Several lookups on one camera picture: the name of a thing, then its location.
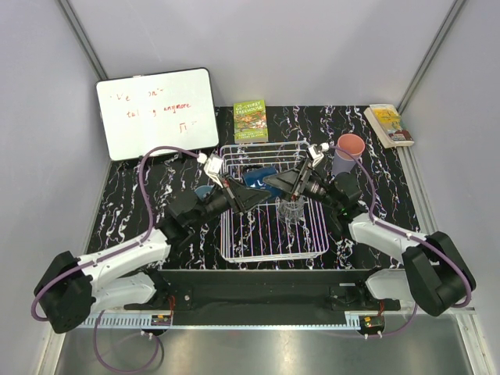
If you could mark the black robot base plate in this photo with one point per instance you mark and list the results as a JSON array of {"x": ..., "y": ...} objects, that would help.
[{"x": 263, "y": 297}]

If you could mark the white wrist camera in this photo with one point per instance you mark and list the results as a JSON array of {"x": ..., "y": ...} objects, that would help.
[
  {"x": 317, "y": 153},
  {"x": 212, "y": 165}
]

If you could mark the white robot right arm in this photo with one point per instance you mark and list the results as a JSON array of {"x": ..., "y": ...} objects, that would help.
[{"x": 434, "y": 275}]

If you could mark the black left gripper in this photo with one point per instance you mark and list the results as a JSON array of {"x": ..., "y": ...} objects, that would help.
[{"x": 241, "y": 198}]

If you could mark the white whiteboard with black frame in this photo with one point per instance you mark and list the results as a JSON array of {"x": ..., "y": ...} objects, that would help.
[{"x": 140, "y": 113}]

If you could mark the clear glass cup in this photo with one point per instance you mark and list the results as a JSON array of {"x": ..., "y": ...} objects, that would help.
[{"x": 291, "y": 211}]

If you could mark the white slotted cable duct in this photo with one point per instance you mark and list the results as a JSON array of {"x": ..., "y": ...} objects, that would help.
[{"x": 129, "y": 321}]

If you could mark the yellow paperback book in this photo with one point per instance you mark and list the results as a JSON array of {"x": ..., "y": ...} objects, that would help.
[{"x": 388, "y": 126}]

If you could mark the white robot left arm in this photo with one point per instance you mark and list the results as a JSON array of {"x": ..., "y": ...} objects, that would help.
[{"x": 72, "y": 288}]

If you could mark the black marble pattern mat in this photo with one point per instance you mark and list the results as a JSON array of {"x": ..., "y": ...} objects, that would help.
[{"x": 122, "y": 214}]

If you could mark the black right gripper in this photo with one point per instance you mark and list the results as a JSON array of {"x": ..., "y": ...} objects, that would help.
[{"x": 287, "y": 181}]

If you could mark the lavender plastic cup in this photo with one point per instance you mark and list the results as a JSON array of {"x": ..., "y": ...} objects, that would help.
[{"x": 342, "y": 163}]

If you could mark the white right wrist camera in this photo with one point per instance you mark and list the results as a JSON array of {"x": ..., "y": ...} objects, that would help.
[{"x": 317, "y": 153}]

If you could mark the white wire dish rack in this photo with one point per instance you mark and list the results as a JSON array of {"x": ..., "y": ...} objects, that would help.
[{"x": 266, "y": 233}]

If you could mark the dark blue ceramic mug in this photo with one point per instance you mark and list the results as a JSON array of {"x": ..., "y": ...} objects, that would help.
[{"x": 254, "y": 178}]

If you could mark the green treehouse book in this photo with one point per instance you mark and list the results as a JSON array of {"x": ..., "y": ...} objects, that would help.
[{"x": 250, "y": 122}]

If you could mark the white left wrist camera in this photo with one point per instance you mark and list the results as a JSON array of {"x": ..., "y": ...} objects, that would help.
[{"x": 212, "y": 165}]

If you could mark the light blue plastic cup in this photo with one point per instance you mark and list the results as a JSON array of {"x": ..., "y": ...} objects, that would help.
[{"x": 203, "y": 191}]

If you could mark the pink plastic cup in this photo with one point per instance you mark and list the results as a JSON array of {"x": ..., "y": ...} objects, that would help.
[{"x": 350, "y": 147}]

